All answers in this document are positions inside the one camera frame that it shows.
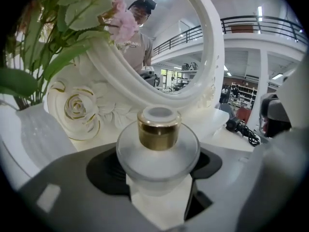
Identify black balcony railing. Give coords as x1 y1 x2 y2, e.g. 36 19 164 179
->
220 15 309 44

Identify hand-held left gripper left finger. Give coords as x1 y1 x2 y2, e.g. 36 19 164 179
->
18 143 171 232

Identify red chair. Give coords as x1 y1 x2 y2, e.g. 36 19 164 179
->
235 106 253 125

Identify white storage shelf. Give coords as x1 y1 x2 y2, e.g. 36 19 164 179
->
230 82 258 106

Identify white ribbed vase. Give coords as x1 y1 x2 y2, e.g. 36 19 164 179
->
0 102 78 178

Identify black power cable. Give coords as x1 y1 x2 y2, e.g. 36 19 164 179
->
239 124 262 147

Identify small frosted container gold cap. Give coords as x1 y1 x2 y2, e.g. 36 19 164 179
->
115 104 201 190

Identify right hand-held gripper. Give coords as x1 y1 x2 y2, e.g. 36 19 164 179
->
260 54 309 139

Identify black hair dryer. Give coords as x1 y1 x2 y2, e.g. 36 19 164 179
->
225 117 242 132

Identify white rose-framed oval mirror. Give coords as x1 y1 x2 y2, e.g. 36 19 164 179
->
47 0 230 144

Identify artificial pink flowers green leaves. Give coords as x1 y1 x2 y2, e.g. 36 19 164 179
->
0 0 140 111

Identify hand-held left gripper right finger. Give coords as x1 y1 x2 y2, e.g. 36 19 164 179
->
173 127 309 232

